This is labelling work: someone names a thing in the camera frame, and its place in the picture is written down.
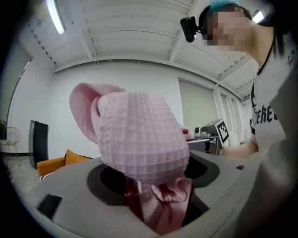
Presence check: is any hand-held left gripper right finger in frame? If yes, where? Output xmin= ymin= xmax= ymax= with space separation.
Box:
xmin=163 ymin=150 xmax=257 ymax=238

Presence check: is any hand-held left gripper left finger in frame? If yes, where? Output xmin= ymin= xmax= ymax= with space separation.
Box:
xmin=30 ymin=156 xmax=161 ymax=238

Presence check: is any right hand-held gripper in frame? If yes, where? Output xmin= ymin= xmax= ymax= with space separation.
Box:
xmin=201 ymin=118 xmax=231 ymax=146

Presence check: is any orange sofa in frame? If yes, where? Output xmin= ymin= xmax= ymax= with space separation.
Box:
xmin=36 ymin=148 xmax=94 ymax=178

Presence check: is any pink cloth garment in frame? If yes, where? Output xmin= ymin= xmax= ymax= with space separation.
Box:
xmin=69 ymin=82 xmax=194 ymax=235

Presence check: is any person's right forearm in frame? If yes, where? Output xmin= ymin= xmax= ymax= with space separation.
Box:
xmin=222 ymin=140 xmax=259 ymax=160

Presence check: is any grey desk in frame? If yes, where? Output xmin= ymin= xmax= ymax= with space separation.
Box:
xmin=186 ymin=136 xmax=219 ymax=155

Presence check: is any white roller blind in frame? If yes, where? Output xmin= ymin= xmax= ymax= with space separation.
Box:
xmin=178 ymin=78 xmax=219 ymax=131

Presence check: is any large orange cushion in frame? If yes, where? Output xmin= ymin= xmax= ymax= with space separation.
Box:
xmin=64 ymin=148 xmax=93 ymax=166

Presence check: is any person's grey printed t-shirt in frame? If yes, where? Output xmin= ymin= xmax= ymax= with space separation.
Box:
xmin=249 ymin=44 xmax=298 ymax=154

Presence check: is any black rectangular panel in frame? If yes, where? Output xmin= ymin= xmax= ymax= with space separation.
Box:
xmin=28 ymin=119 xmax=49 ymax=170

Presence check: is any person's head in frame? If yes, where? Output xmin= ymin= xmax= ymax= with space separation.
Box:
xmin=206 ymin=4 xmax=275 ymax=63

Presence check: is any green potted plant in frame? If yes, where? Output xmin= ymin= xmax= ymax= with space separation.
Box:
xmin=0 ymin=119 xmax=8 ymax=140

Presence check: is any ceiling tube light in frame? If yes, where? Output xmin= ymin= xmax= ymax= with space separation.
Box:
xmin=45 ymin=0 xmax=67 ymax=35
xmin=251 ymin=9 xmax=265 ymax=24

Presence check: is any teal hair band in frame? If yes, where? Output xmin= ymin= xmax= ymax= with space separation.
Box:
xmin=209 ymin=0 xmax=240 ymax=7

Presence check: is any black neck cord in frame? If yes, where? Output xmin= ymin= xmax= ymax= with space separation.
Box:
xmin=256 ymin=34 xmax=277 ymax=76

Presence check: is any black head-worn camera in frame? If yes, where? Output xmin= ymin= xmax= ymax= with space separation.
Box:
xmin=180 ymin=6 xmax=211 ymax=43

